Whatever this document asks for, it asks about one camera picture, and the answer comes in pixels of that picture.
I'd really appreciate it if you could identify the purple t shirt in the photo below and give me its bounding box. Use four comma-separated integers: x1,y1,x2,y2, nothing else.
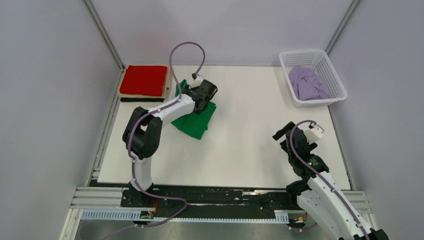
288,66,330,101

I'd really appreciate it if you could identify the white slotted cable duct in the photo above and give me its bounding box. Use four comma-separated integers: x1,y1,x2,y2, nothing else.
81,208,290,224

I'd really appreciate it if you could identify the green t shirt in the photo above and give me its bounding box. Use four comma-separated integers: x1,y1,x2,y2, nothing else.
171,79,217,140

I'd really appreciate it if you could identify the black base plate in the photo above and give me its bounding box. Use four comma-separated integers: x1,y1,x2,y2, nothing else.
120,185,302,220

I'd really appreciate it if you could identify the aluminium rail frame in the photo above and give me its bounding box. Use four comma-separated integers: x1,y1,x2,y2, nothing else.
65,186,377,240

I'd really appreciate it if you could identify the folded black t shirt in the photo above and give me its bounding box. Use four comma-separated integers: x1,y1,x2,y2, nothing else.
120,97,165,103

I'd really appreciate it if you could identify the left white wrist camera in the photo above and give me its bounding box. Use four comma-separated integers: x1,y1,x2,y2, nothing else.
189,74,204,89

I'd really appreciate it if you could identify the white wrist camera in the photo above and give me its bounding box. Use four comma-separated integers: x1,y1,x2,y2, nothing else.
303,123,325,144
189,74,204,89

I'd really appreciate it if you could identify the white plastic basket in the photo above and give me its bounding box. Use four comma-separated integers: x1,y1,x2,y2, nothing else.
279,49,348,108

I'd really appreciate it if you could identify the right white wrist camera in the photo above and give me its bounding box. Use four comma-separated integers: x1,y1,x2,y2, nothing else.
303,123,325,144

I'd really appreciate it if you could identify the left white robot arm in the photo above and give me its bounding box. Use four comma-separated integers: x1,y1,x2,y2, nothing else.
121,79,218,208

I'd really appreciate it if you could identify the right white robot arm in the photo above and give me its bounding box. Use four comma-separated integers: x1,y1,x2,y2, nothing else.
273,120,389,240

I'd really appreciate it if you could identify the folded red t shirt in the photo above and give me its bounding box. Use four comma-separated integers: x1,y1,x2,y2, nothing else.
119,64,169,98

